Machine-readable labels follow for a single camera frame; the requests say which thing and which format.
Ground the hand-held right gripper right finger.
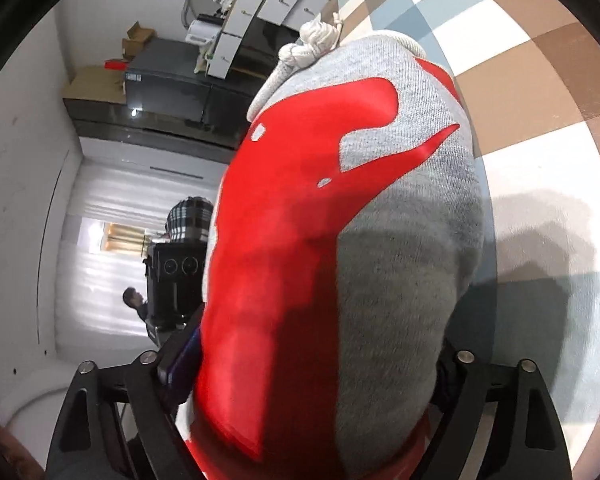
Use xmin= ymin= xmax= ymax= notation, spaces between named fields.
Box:
xmin=420 ymin=340 xmax=573 ymax=480

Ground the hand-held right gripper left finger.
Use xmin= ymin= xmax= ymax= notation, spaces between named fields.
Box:
xmin=45 ymin=312 xmax=206 ymax=480

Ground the grey printed hoodie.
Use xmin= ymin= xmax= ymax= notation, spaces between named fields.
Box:
xmin=187 ymin=10 xmax=486 ymax=480

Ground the dark plaid pillow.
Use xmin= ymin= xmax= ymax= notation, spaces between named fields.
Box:
xmin=166 ymin=197 xmax=214 ymax=244

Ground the white curtain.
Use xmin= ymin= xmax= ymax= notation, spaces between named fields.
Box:
xmin=55 ymin=160 xmax=221 ymax=356

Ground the checked bed blanket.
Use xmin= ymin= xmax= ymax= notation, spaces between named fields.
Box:
xmin=325 ymin=0 xmax=600 ymax=461

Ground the dark grey refrigerator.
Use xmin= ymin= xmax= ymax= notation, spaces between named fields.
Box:
xmin=125 ymin=37 xmax=263 ymax=126

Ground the flat cardboard box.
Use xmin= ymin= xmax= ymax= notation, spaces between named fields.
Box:
xmin=62 ymin=65 xmax=128 ymax=103

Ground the open cardboard box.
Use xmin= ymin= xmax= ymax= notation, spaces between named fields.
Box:
xmin=121 ymin=21 xmax=157 ymax=58

